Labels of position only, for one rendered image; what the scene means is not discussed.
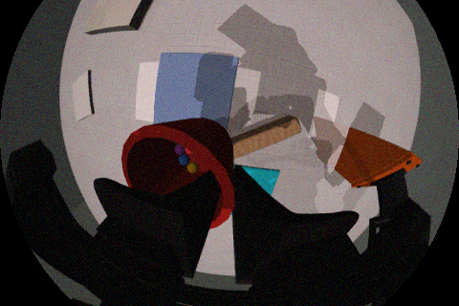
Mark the yellow marble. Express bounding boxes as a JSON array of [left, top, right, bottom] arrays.
[[187, 162, 199, 173]]

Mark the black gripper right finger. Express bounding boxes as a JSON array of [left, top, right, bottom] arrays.
[[232, 164, 360, 284]]

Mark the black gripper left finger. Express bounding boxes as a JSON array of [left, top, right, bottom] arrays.
[[93, 171, 221, 279]]

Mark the tan wooden bar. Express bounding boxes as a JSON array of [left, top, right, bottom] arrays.
[[230, 115, 302, 160]]

